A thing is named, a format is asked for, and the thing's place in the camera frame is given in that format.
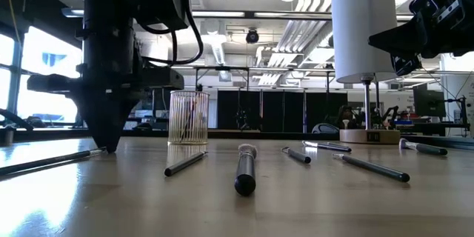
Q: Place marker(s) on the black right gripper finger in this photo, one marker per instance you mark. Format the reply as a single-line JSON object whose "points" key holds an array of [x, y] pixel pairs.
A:
{"points": [[400, 40], [405, 64]]}

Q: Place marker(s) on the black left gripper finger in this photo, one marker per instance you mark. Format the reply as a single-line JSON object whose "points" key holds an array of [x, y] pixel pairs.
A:
{"points": [[116, 118], [94, 118]]}

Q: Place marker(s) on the long thin black makeup brush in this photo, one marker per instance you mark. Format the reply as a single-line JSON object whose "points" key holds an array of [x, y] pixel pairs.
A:
{"points": [[374, 168], [55, 160]]}

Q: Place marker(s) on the short thin black makeup brush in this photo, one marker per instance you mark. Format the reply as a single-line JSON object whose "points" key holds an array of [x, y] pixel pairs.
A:
{"points": [[185, 163]]}

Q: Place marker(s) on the black round-head makeup brush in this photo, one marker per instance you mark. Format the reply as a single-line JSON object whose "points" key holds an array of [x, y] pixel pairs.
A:
{"points": [[429, 149]]}

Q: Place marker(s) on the silver-ferrule makeup brush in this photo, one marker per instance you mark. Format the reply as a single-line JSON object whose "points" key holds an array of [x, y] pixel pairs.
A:
{"points": [[333, 147]]}

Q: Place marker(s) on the thick black fluffy makeup brush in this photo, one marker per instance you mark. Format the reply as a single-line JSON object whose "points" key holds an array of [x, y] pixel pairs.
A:
{"points": [[245, 174]]}

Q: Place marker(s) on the small angled black makeup brush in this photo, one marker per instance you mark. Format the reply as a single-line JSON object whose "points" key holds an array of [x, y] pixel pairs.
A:
{"points": [[298, 155]]}

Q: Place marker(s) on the white shade table lamp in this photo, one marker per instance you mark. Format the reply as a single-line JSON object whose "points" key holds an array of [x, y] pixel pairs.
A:
{"points": [[363, 26]]}

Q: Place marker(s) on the black computer monitor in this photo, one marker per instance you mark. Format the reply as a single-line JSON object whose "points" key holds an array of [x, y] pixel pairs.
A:
{"points": [[429, 100]]}

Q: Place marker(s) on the person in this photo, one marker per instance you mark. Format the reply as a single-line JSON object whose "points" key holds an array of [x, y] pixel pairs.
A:
{"points": [[347, 116]]}

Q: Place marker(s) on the black curved object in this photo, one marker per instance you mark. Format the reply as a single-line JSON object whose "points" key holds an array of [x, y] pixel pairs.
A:
{"points": [[15, 116]]}

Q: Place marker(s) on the gray rounded chair back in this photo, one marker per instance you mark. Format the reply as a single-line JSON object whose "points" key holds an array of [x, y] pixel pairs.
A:
{"points": [[325, 129]]}

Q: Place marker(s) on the gray cylindrical post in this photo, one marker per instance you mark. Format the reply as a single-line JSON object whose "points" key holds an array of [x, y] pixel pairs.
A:
{"points": [[9, 136]]}

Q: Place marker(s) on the silver ventilation duct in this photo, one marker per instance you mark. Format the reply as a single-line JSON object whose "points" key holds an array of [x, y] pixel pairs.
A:
{"points": [[216, 44]]}

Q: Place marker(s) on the black partition wall panels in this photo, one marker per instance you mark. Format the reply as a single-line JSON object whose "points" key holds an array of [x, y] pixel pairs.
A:
{"points": [[281, 111]]}

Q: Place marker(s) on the black ceiling dome camera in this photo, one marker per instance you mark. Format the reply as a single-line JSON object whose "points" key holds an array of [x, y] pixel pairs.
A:
{"points": [[252, 36]]}

